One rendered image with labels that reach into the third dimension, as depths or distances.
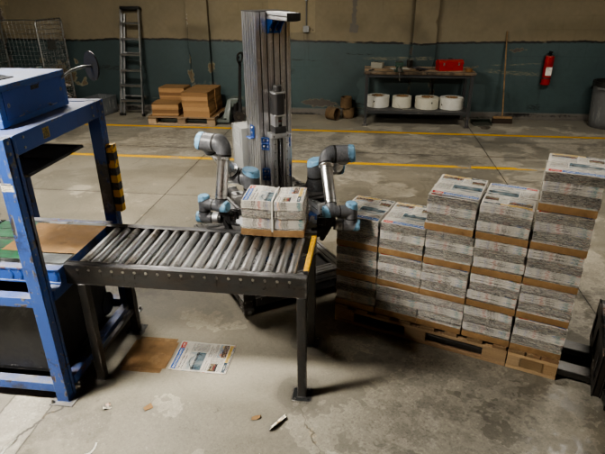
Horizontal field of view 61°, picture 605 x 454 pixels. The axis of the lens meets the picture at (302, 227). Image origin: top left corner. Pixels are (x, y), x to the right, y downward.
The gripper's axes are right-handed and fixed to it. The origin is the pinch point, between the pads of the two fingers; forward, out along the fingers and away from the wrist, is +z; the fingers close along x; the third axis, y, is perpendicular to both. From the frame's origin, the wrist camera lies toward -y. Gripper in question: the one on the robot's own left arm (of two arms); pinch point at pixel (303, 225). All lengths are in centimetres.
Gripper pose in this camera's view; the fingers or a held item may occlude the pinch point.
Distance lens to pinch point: 329.0
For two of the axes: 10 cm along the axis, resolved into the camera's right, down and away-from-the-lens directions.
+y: 0.1, -9.4, -3.5
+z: -9.9, -0.5, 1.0
